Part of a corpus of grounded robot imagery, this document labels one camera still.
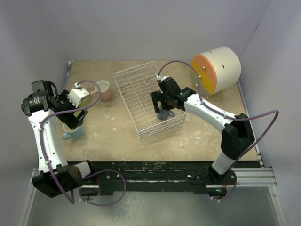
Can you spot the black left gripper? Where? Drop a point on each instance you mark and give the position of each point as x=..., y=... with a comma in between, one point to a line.
x=71, y=121

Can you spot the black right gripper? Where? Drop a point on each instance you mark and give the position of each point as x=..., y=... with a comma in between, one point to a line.
x=158, y=96

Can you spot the light blue mug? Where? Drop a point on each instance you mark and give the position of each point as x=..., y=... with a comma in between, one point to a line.
x=72, y=133

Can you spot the grey-blue small mug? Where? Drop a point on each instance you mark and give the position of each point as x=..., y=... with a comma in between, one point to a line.
x=164, y=114

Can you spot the pink faceted mug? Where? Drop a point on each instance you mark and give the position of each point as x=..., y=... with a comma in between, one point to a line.
x=105, y=88

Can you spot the pale yellow round mug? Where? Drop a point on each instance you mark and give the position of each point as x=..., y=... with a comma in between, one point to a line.
x=85, y=101

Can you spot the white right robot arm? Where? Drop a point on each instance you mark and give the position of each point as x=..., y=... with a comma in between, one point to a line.
x=236, y=131

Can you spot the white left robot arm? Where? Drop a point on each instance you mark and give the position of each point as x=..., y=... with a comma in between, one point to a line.
x=43, y=108

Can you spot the round cream drawer cabinet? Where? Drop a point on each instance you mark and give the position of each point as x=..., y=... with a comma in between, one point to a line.
x=217, y=69

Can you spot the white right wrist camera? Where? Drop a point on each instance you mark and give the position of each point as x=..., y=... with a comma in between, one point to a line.
x=161, y=78

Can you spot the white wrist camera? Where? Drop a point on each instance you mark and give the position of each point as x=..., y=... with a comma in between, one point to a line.
x=161, y=78
x=77, y=95

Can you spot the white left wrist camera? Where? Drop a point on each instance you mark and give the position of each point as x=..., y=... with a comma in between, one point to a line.
x=77, y=95

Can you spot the white wire dish rack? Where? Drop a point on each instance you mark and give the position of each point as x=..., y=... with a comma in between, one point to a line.
x=135, y=85

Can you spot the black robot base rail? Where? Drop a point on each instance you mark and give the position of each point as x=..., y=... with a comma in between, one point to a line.
x=156, y=176

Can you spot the aluminium frame rail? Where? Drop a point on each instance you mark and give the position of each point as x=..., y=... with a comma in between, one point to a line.
x=149, y=193

